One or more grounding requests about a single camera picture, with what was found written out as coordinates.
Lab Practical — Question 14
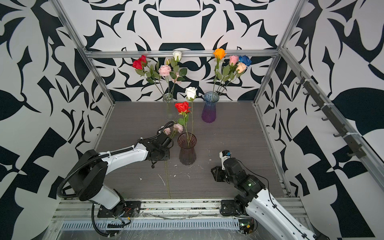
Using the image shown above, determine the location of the red rose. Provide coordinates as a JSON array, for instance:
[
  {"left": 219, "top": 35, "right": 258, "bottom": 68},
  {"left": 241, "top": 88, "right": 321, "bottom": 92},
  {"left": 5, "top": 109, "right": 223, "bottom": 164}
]
[{"left": 175, "top": 102, "right": 191, "bottom": 147}]

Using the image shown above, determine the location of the black wall hook rack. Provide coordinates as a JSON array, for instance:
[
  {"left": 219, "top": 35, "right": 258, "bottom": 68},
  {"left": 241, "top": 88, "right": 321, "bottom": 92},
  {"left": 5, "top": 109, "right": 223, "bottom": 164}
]
[{"left": 297, "top": 71, "right": 367, "bottom": 159}]

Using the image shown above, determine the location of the pink peony flower stem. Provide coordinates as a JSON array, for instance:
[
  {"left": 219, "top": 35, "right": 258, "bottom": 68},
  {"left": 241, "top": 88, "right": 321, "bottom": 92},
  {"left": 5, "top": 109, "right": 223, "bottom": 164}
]
[{"left": 158, "top": 59, "right": 172, "bottom": 93}]

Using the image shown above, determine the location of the black corrugated cable hose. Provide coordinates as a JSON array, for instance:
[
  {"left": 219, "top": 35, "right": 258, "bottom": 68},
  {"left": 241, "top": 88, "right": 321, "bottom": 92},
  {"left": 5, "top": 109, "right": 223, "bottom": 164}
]
[{"left": 56, "top": 120, "right": 175, "bottom": 238}]

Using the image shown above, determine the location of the clear glass vase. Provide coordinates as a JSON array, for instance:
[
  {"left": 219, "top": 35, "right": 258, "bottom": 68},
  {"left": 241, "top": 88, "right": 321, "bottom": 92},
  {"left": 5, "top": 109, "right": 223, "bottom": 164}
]
[{"left": 163, "top": 93, "right": 177, "bottom": 121}]

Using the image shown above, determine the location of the small white rose stem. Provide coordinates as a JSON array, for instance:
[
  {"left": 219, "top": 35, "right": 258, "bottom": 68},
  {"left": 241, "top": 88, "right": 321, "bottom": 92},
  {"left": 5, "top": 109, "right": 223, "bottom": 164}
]
[{"left": 185, "top": 87, "right": 197, "bottom": 134}]

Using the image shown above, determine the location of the white slotted cable duct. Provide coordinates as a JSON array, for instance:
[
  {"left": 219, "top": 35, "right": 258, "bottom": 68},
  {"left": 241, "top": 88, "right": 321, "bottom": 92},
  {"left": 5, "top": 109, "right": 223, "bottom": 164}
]
[{"left": 61, "top": 218, "right": 241, "bottom": 231}]

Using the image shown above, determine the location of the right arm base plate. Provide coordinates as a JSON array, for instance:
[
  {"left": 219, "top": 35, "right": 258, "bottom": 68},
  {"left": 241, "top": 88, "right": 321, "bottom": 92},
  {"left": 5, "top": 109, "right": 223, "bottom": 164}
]
[{"left": 220, "top": 199, "right": 257, "bottom": 218}]

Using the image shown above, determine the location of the small pink carnation stem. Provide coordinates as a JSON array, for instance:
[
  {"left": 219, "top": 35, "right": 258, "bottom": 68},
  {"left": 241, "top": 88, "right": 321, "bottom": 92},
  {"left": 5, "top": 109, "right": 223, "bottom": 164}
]
[{"left": 158, "top": 124, "right": 184, "bottom": 199}]

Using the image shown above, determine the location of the smoky pink glass vase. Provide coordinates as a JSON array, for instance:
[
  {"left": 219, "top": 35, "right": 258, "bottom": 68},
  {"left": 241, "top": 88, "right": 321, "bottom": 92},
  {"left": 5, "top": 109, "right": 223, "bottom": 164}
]
[{"left": 178, "top": 133, "right": 197, "bottom": 166}]

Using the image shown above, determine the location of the peach rose stem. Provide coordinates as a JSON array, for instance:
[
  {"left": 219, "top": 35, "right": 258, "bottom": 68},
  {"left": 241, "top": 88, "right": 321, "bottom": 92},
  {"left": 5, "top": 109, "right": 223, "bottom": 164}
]
[{"left": 219, "top": 62, "right": 248, "bottom": 95}]

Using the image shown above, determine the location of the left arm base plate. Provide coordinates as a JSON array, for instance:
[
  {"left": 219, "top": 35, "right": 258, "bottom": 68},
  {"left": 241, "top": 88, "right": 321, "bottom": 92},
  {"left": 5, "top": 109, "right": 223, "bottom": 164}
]
[{"left": 97, "top": 201, "right": 142, "bottom": 218}]

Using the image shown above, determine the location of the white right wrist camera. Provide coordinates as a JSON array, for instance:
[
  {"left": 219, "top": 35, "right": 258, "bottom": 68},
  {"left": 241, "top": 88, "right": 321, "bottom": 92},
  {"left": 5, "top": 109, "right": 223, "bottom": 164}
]
[{"left": 219, "top": 150, "right": 231, "bottom": 171}]

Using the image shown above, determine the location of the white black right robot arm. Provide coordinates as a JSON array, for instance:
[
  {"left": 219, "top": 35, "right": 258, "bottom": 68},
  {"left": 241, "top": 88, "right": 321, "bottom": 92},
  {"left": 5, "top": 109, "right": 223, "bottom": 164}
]
[{"left": 211, "top": 151, "right": 328, "bottom": 240}]

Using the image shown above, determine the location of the blue rose stem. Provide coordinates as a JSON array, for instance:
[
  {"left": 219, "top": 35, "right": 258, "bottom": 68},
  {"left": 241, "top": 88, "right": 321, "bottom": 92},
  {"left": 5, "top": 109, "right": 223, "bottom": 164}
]
[{"left": 228, "top": 55, "right": 252, "bottom": 67}]

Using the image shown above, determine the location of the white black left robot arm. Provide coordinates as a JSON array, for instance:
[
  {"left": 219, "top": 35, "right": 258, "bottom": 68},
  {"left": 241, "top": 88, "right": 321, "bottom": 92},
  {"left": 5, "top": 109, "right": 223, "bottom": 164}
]
[{"left": 68, "top": 133, "right": 174, "bottom": 214}]

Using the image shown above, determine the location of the red rose stem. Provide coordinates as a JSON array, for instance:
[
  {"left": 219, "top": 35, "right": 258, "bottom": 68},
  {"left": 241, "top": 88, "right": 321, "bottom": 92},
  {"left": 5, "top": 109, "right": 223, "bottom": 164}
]
[{"left": 132, "top": 55, "right": 166, "bottom": 95}]

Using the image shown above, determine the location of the purple blue glass vase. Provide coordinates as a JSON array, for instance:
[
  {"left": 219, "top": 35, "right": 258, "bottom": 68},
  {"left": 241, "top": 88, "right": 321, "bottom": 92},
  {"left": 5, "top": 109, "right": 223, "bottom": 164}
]
[{"left": 202, "top": 92, "right": 220, "bottom": 123}]

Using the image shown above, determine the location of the aluminium front rail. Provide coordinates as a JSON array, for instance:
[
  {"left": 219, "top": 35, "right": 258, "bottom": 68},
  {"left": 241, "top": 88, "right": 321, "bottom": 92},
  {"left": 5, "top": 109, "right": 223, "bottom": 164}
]
[{"left": 52, "top": 197, "right": 308, "bottom": 221}]

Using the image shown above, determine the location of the orange rose stem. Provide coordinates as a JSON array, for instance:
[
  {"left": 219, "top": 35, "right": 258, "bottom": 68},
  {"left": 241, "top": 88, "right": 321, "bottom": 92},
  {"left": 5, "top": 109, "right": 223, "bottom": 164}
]
[{"left": 213, "top": 48, "right": 227, "bottom": 94}]

